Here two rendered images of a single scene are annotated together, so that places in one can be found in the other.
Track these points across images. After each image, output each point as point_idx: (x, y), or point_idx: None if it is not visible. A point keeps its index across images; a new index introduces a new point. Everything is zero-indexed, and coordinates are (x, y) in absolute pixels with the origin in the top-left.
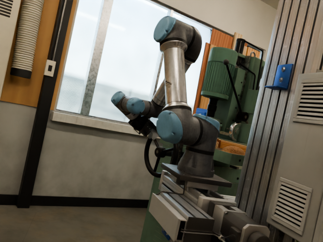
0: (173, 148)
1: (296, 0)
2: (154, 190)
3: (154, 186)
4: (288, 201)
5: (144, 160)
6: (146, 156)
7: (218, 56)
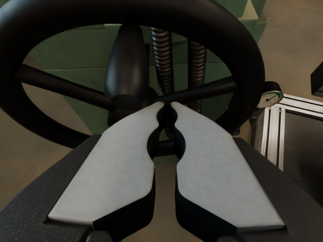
0: (245, 92)
1: None
2: (89, 114)
3: (80, 110)
4: None
5: (69, 147)
6: (64, 136)
7: None
